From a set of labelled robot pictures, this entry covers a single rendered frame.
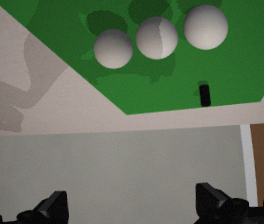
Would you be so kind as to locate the green flat mat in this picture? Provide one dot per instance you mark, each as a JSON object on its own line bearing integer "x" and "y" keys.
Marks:
{"x": 233, "y": 71}

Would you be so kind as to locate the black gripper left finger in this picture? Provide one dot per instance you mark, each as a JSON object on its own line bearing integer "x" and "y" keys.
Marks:
{"x": 55, "y": 205}

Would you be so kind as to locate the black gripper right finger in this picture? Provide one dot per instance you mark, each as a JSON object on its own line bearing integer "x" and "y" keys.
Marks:
{"x": 226, "y": 210}

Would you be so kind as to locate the white ball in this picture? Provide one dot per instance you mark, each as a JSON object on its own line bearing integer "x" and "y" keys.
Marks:
{"x": 156, "y": 37}
{"x": 113, "y": 48}
{"x": 205, "y": 26}

